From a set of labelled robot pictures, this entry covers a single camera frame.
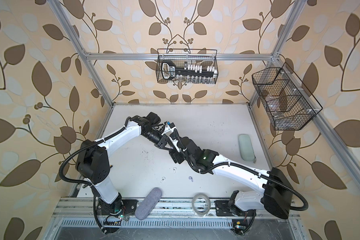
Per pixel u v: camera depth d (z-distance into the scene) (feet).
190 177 2.77
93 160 1.54
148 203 2.37
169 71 2.76
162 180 2.71
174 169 2.85
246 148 3.10
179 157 2.22
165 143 2.37
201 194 2.49
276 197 1.29
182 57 2.97
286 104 2.65
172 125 2.53
